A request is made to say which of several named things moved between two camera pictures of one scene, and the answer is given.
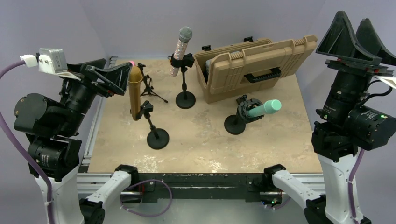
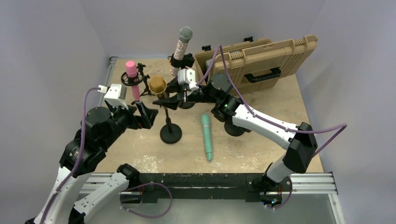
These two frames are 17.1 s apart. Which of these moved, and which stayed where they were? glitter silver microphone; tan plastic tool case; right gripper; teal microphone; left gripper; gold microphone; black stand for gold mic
Moved: right gripper; teal microphone; gold microphone; black stand for gold mic; left gripper
Stayed: glitter silver microphone; tan plastic tool case
